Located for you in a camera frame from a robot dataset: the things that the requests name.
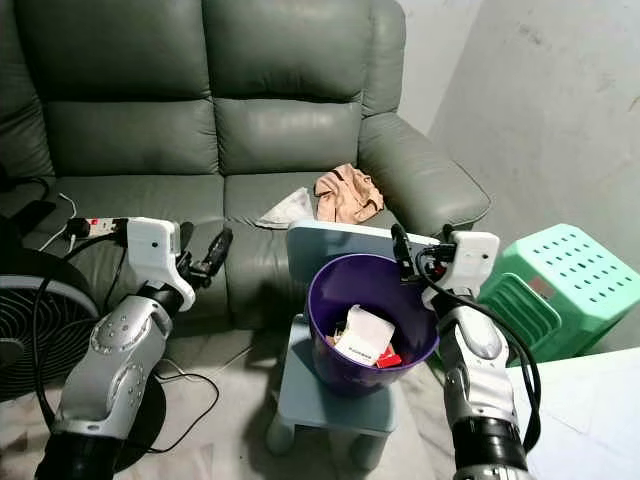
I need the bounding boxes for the purple plastic rubbish bin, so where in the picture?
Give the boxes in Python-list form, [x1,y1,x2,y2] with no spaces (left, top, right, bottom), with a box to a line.
[306,254,441,399]

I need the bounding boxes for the pale blue white table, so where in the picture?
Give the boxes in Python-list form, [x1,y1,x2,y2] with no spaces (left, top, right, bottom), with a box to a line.
[505,345,640,480]

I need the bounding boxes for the crumpled beige cloth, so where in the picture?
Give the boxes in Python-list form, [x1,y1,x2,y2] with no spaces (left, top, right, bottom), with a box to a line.
[313,165,386,223]

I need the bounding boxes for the white grey cloth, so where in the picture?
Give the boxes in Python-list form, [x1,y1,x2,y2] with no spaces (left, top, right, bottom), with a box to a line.
[257,188,319,229]

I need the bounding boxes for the grey-green leather sofa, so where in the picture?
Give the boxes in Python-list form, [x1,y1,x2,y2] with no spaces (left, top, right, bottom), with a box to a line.
[0,0,493,331]

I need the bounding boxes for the white power strip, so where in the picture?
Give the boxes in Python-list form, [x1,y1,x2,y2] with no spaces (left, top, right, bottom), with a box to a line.
[65,216,131,239]

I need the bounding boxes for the small pale blue chair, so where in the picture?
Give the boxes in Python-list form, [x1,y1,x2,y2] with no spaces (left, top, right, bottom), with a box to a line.
[265,220,451,471]

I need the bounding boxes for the green plastic stool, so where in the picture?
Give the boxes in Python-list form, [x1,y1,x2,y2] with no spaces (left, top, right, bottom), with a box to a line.
[435,224,640,366]

